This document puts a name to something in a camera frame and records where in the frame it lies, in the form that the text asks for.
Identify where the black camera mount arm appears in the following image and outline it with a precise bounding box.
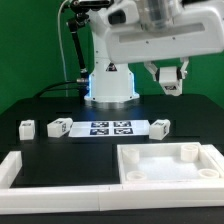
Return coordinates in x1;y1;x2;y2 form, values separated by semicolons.
62;0;114;78

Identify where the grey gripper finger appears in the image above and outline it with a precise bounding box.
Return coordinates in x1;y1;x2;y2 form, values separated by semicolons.
180;57;189;79
144;61;160;81

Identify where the grey hanging cable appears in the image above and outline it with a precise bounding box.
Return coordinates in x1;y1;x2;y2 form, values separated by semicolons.
57;0;70;98

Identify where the white U-shaped obstacle fence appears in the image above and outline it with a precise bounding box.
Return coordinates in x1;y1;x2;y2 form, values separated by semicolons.
0;151;224;215

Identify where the black cable on table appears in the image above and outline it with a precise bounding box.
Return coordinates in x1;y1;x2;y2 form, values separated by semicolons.
33;78;91;99

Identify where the white fiducial marker sheet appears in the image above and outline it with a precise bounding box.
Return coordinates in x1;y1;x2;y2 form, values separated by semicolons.
69;120;150;138

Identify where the white square table top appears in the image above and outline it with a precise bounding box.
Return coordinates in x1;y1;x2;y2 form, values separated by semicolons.
117;142;224;184

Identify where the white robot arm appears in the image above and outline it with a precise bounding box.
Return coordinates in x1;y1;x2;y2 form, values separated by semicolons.
85;0;224;109

